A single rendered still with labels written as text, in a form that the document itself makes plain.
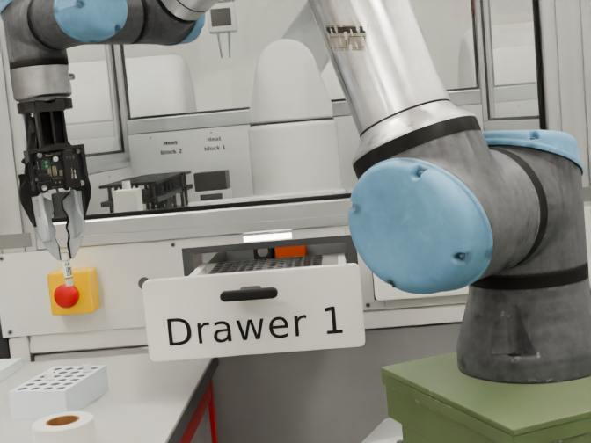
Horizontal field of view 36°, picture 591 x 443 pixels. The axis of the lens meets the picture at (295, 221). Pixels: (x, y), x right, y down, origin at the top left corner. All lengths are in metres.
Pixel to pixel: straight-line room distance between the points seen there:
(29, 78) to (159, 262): 0.46
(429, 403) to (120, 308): 0.80
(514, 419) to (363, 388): 0.81
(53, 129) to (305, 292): 0.39
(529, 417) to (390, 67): 0.31
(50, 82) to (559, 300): 0.69
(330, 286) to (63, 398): 0.38
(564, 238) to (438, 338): 0.71
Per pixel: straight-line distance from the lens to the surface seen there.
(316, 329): 1.20
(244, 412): 1.59
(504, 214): 0.76
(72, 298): 1.50
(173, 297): 1.21
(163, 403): 1.25
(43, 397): 1.25
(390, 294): 1.50
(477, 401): 0.82
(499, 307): 0.87
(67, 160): 1.19
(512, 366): 0.87
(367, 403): 1.57
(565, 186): 0.87
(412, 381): 0.89
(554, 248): 0.87
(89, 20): 1.11
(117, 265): 1.55
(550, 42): 1.53
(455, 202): 0.71
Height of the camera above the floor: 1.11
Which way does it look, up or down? 6 degrees down
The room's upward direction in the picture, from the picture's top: 5 degrees counter-clockwise
